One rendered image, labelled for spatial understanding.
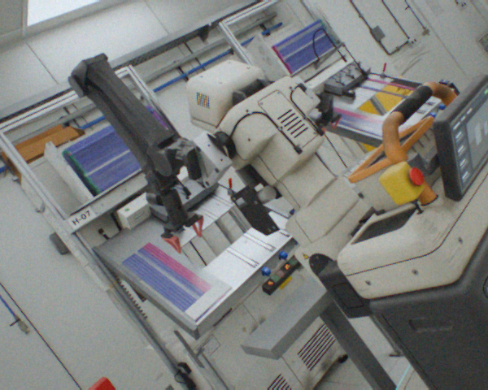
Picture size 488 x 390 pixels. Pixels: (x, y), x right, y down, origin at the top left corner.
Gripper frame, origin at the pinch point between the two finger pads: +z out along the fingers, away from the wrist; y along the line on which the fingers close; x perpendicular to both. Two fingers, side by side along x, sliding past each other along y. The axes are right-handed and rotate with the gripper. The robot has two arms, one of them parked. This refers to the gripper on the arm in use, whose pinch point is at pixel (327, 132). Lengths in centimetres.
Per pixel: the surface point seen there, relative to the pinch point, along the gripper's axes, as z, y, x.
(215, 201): 19, 56, -26
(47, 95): 24, 53, -222
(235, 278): 15, 83, 17
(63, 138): -3, 86, -111
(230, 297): 13, 92, 23
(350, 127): 23.3, -35.7, -11.7
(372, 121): 23, -47, -5
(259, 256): 16, 69, 16
